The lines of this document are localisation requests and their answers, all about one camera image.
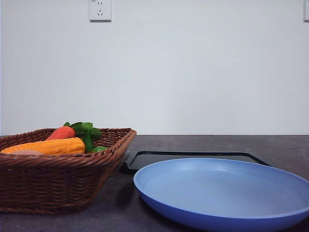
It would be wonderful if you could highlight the black rectangular tray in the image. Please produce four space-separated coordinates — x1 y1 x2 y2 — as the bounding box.
125 151 270 173

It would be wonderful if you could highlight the white wall plate right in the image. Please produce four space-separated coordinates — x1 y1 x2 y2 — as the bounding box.
304 0 309 23

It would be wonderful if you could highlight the orange toy carrot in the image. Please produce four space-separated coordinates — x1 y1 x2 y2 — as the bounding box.
46 126 76 141

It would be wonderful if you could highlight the brown wicker basket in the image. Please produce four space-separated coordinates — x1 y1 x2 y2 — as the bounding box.
0 128 137 214

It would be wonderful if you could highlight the brown egg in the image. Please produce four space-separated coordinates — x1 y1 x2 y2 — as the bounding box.
11 150 44 155

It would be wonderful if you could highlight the white wall power socket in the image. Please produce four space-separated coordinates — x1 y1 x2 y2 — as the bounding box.
89 0 112 23

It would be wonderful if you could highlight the yellow toy corn cob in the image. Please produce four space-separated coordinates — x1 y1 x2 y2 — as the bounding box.
1 137 85 156

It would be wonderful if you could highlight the green toy lime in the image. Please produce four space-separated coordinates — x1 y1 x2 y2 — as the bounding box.
93 146 108 152

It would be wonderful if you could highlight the green leafy toy vegetable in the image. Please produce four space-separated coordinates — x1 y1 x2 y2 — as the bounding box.
64 122 101 152

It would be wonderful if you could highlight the blue round plate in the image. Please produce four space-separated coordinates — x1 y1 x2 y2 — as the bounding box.
133 158 309 232

